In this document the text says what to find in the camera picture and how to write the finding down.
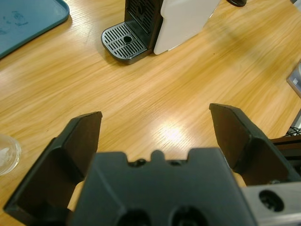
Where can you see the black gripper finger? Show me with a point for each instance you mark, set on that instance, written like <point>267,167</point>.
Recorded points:
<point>244,153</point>
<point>58,164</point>

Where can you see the clear drinking glass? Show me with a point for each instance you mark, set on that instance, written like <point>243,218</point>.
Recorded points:
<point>9,157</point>

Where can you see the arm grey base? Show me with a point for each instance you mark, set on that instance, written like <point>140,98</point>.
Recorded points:
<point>295,77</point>

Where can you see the white coffee machine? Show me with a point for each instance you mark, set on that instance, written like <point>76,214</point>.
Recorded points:
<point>178,23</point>

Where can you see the metal drip tray grille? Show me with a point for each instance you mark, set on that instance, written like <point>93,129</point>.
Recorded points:
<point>117,42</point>

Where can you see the teal plastic tray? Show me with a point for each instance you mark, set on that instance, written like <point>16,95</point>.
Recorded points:
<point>23,23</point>

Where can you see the black capsule holder stand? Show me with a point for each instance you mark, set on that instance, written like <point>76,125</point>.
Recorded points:
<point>237,2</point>

